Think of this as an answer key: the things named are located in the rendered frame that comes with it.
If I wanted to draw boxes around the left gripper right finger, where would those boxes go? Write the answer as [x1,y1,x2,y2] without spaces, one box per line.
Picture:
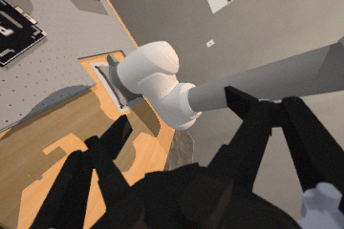
[180,86,344,229]

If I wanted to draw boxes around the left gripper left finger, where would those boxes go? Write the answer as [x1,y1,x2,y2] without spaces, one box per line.
[29,114,150,229]

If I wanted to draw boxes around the black rectangular nest pad marked p1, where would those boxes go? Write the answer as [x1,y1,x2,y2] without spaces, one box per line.
[0,0,48,67]

